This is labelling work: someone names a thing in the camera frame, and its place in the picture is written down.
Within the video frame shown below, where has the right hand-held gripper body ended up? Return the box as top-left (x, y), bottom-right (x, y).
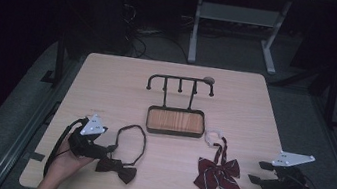
top-left (261, 148), bottom-right (317, 189)

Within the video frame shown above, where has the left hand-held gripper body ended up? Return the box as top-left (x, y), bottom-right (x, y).
top-left (65, 110), bottom-right (115, 162)

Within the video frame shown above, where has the dark plain bow tie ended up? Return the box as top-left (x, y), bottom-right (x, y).
top-left (93, 119), bottom-right (150, 187)

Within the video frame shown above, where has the black hook rack wooden tray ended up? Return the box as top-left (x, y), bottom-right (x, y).
top-left (139, 69), bottom-right (218, 143)

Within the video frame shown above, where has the person's left hand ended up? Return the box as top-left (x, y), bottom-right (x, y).
top-left (44, 143), bottom-right (97, 189)

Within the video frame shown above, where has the red striped bow tie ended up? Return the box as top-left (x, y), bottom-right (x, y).
top-left (192, 127), bottom-right (254, 189)

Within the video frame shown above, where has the grey tape strip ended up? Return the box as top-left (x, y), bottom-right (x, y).
top-left (22, 150), bottom-right (46, 164)

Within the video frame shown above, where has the small grey round disc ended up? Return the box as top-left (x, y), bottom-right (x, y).
top-left (201, 74), bottom-right (217, 86)

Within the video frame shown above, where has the tangle of black floor cables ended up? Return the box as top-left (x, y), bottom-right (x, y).
top-left (115, 1), bottom-right (197, 66)

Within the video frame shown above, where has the white metal table frame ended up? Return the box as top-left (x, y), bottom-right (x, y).
top-left (185, 0), bottom-right (294, 78)

